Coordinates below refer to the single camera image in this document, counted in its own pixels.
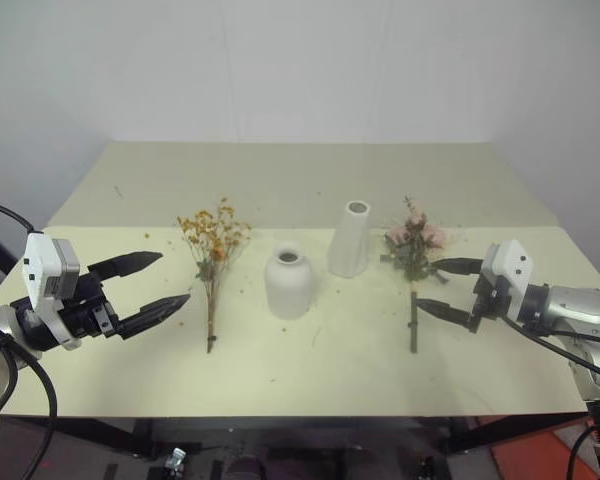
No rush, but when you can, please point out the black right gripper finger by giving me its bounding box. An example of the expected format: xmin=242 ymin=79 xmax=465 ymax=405
xmin=431 ymin=256 xmax=485 ymax=276
xmin=416 ymin=297 xmax=475 ymax=327

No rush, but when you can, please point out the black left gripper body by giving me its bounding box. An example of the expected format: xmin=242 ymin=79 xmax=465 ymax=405
xmin=58 ymin=271 xmax=123 ymax=343

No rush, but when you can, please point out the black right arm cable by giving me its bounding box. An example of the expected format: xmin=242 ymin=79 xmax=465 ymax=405
xmin=565 ymin=422 xmax=597 ymax=480
xmin=499 ymin=314 xmax=600 ymax=389

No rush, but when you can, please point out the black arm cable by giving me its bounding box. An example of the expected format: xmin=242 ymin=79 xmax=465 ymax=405
xmin=0 ymin=197 xmax=35 ymax=235
xmin=499 ymin=314 xmax=600 ymax=389
xmin=0 ymin=314 xmax=60 ymax=480
xmin=565 ymin=422 xmax=597 ymax=480

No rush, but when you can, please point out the small silver metal clamp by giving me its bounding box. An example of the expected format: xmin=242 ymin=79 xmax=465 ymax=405
xmin=165 ymin=446 xmax=188 ymax=472

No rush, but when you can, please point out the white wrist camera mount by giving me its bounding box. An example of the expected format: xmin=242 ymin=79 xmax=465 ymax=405
xmin=479 ymin=238 xmax=535 ymax=325
xmin=22 ymin=231 xmax=84 ymax=352

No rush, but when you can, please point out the pink flower bunch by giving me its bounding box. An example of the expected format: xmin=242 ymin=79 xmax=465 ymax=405
xmin=379 ymin=195 xmax=455 ymax=355

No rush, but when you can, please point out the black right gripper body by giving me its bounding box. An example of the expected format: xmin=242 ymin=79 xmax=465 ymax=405
xmin=468 ymin=273 xmax=512 ymax=333

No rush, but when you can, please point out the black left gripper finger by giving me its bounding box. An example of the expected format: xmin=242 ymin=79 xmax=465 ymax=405
xmin=86 ymin=250 xmax=164 ymax=284
xmin=116 ymin=293 xmax=192 ymax=341

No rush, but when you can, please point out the yellow orange dried flower bunch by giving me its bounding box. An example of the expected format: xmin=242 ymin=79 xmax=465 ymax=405
xmin=175 ymin=196 xmax=253 ymax=355

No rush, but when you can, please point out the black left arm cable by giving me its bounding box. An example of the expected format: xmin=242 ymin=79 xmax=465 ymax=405
xmin=0 ymin=197 xmax=35 ymax=235
xmin=0 ymin=314 xmax=60 ymax=480

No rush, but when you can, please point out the tall conical white vase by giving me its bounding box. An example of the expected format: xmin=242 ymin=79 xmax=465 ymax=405
xmin=327 ymin=200 xmax=372 ymax=278

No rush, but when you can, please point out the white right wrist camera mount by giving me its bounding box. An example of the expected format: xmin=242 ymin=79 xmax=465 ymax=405
xmin=479 ymin=238 xmax=535 ymax=325

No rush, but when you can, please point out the round white ceramic vase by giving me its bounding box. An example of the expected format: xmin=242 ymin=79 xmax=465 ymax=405
xmin=264 ymin=241 xmax=314 ymax=321

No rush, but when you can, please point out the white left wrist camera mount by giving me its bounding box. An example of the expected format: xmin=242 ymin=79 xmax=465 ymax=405
xmin=22 ymin=231 xmax=84 ymax=352

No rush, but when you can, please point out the black table frame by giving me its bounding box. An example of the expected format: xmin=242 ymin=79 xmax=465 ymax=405
xmin=0 ymin=413 xmax=589 ymax=480

